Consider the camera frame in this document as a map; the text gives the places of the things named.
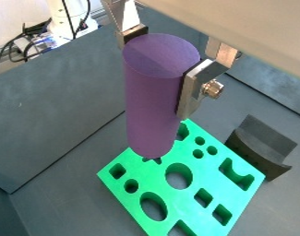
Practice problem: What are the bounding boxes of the grey foam side panel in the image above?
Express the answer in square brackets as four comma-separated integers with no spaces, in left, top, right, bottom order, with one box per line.
[0,26,125,194]

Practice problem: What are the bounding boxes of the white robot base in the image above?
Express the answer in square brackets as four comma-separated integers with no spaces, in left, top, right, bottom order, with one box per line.
[39,0,98,45]

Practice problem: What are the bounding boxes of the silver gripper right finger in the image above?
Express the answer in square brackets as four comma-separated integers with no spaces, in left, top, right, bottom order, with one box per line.
[177,37,238,120]

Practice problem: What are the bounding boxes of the black cables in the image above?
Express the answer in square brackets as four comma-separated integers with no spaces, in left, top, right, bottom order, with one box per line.
[0,0,94,76]

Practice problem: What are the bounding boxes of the dark grey arch block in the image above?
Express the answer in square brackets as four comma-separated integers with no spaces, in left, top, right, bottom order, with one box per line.
[225,115,297,182]

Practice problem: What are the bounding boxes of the green shape sorter board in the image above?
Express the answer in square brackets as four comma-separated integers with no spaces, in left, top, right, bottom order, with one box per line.
[98,120,264,236]

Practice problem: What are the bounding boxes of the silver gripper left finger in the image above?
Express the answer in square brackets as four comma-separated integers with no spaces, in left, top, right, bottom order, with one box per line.
[101,0,149,49]

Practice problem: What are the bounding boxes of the purple cylinder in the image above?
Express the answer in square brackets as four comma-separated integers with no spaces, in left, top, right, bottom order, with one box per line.
[122,33,200,159]

